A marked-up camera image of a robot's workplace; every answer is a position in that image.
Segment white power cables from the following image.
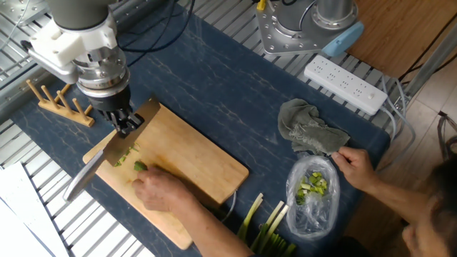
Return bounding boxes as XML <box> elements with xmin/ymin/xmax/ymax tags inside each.
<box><xmin>378</xmin><ymin>74</ymin><xmax>417</xmax><ymax>172</ymax></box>

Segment wooden peg rack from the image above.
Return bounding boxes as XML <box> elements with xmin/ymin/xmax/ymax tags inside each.
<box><xmin>25</xmin><ymin>79</ymin><xmax>96</xmax><ymax>129</ymax></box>

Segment scallion stalk with white end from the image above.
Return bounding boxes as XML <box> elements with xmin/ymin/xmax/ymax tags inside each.
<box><xmin>237</xmin><ymin>192</ymin><xmax>264</xmax><ymax>240</ymax></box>
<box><xmin>258</xmin><ymin>203</ymin><xmax>290</xmax><ymax>253</ymax></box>
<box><xmin>251</xmin><ymin>200</ymin><xmax>286</xmax><ymax>251</ymax></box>

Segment slanted aluminium frame beam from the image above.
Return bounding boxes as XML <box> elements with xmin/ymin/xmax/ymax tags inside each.
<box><xmin>401</xmin><ymin>21</ymin><xmax>457</xmax><ymax>103</ymax></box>

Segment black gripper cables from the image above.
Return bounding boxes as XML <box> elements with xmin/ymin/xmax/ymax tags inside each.
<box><xmin>116</xmin><ymin>0</ymin><xmax>196</xmax><ymax>69</ymax></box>

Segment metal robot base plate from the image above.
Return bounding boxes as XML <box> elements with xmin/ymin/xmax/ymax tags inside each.
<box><xmin>255</xmin><ymin>0</ymin><xmax>360</xmax><ymax>57</ymax></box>

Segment grey-green cloth rag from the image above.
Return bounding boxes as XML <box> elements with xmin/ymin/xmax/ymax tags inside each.
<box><xmin>277</xmin><ymin>98</ymin><xmax>351</xmax><ymax>156</ymax></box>

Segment person's left forearm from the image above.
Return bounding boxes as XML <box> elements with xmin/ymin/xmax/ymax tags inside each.
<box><xmin>171</xmin><ymin>198</ymin><xmax>255</xmax><ymax>257</ymax></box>

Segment chopped scallion pieces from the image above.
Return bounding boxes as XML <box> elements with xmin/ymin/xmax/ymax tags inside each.
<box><xmin>113</xmin><ymin>141</ymin><xmax>141</xmax><ymax>168</ymax></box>
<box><xmin>295</xmin><ymin>171</ymin><xmax>328</xmax><ymax>206</ymax></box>

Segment white paper sheets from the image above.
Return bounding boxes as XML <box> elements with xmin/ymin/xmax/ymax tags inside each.
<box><xmin>0</xmin><ymin>162</ymin><xmax>69</xmax><ymax>257</ymax></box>

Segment steel cleaver knife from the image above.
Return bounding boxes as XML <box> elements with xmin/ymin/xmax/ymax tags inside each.
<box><xmin>62</xmin><ymin>95</ymin><xmax>162</xmax><ymax>203</ymax></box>

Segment person's right forearm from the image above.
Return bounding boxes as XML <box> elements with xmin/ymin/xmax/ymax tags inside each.
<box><xmin>363</xmin><ymin>176</ymin><xmax>435</xmax><ymax>226</ymax></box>

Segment wooden cutting board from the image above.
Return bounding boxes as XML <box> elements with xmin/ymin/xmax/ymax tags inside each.
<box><xmin>82</xmin><ymin>103</ymin><xmax>250</xmax><ymax>251</ymax></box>

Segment metal plate with holes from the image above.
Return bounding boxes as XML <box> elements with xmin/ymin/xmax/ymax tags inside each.
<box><xmin>0</xmin><ymin>0</ymin><xmax>49</xmax><ymax>26</ymax></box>

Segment person's right hand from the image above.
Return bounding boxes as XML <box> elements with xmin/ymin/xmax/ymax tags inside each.
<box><xmin>331</xmin><ymin>146</ymin><xmax>380</xmax><ymax>193</ymax></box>

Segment bunch of green scallion stalks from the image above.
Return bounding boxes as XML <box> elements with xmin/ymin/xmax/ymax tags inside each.
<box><xmin>249</xmin><ymin>228</ymin><xmax>297</xmax><ymax>257</ymax></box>

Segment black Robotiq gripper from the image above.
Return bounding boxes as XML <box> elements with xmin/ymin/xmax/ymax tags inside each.
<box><xmin>88</xmin><ymin>86</ymin><xmax>146</xmax><ymax>140</ymax></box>

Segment clear plastic bag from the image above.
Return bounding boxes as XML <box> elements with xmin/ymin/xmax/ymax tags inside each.
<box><xmin>285</xmin><ymin>153</ymin><xmax>341</xmax><ymax>241</ymax></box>

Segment person's left hand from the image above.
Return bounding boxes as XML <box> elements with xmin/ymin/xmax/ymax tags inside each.
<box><xmin>131</xmin><ymin>166</ymin><xmax>201</xmax><ymax>215</ymax></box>

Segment white power strip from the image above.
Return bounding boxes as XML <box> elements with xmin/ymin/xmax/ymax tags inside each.
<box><xmin>303</xmin><ymin>54</ymin><xmax>389</xmax><ymax>116</ymax></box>

